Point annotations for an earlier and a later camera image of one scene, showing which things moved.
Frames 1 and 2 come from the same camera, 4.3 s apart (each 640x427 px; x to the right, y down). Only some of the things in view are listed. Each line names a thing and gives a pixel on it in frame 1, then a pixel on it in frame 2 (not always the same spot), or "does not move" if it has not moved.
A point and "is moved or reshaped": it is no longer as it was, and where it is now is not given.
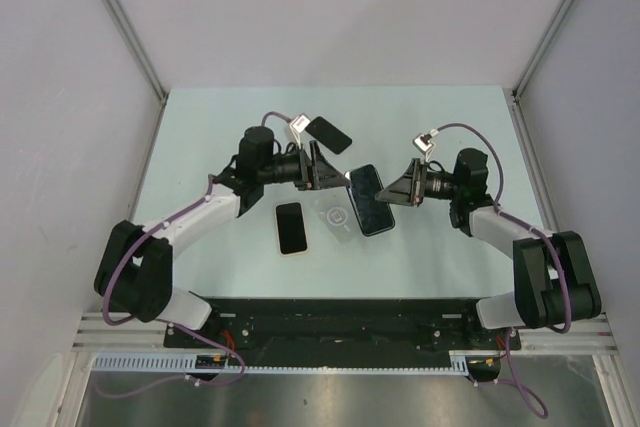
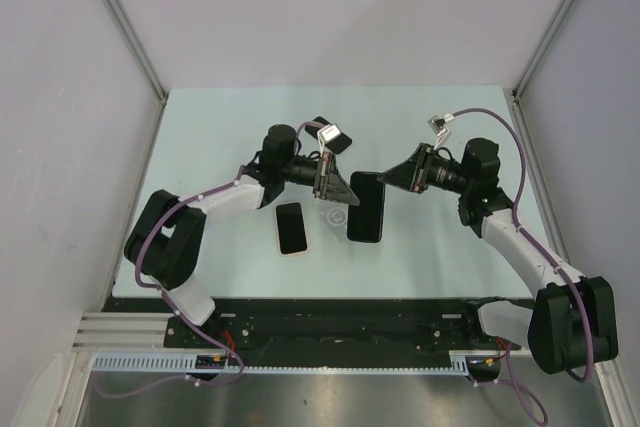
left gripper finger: [330, 177] -> [338, 191]
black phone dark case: [374, 216] is moved or reshaped
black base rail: [348, 325] does not move
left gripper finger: [323, 166] -> [336, 187]
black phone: [291, 228] does not move
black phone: [329, 135] does not move
